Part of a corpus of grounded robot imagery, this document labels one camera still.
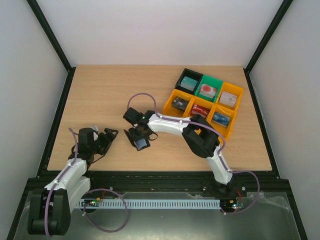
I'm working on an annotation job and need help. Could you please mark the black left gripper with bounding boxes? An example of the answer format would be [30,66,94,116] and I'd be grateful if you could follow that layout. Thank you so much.
[90,128,118,155]

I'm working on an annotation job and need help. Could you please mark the black leather card holder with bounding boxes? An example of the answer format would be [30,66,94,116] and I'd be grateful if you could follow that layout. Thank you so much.
[123,127,158,151]

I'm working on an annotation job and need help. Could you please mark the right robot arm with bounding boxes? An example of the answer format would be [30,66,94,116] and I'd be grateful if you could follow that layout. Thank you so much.
[123,107,236,196]

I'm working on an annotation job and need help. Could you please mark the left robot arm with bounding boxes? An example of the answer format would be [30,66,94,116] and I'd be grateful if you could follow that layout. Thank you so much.
[27,126,119,237]

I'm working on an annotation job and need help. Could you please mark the black VIP card stack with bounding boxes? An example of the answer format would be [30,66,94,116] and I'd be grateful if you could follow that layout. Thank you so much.
[171,96,189,112]

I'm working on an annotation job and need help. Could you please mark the red VIP card stack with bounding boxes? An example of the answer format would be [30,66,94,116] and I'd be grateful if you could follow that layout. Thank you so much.
[190,104,210,119]

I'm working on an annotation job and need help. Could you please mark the teal card stack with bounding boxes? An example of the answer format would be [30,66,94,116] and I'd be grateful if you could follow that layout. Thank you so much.
[180,76,198,91]

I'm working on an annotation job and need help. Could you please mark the white red circle card stack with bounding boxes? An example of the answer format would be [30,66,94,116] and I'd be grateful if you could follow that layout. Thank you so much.
[199,83,218,99]

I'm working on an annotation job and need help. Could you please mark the blue card stack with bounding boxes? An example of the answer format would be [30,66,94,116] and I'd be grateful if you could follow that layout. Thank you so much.
[211,112,231,128]

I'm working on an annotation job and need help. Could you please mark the white pink card stack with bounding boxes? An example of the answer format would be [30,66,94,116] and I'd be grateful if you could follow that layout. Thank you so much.
[219,91,238,108]

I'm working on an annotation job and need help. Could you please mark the yellow bin front left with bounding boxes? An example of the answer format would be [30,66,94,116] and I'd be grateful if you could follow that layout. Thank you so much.
[162,89,193,117]

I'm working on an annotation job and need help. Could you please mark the black bin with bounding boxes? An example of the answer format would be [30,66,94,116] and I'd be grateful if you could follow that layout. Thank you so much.
[174,68,204,95]

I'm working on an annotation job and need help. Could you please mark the yellow bin front right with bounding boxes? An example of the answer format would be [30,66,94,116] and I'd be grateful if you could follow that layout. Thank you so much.
[206,104,237,141]

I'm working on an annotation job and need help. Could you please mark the green bin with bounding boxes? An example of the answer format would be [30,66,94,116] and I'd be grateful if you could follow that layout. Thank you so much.
[194,75,224,103]

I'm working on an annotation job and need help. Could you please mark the yellow bin back right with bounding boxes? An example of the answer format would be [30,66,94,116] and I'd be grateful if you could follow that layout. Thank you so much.
[215,82,244,111]

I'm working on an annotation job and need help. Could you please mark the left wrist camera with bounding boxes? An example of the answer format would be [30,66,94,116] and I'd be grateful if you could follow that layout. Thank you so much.
[91,125,99,141]

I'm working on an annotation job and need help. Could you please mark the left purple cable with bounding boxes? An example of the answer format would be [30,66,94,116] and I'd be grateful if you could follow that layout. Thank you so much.
[43,127,81,237]

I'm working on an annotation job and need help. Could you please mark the slotted cable duct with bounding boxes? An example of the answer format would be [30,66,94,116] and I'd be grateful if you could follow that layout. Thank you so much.
[76,199,221,210]

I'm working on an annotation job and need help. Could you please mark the left frame post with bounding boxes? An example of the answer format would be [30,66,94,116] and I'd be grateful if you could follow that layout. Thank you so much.
[26,0,76,73]

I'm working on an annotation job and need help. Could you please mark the frame post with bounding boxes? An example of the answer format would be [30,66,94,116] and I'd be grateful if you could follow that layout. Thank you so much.
[244,0,294,71]
[26,0,76,73]

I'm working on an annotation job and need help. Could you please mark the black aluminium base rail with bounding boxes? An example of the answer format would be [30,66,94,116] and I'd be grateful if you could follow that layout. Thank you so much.
[27,170,291,198]

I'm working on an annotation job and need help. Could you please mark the right frame post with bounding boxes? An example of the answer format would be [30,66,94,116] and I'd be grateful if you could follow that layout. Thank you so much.
[244,0,294,71]

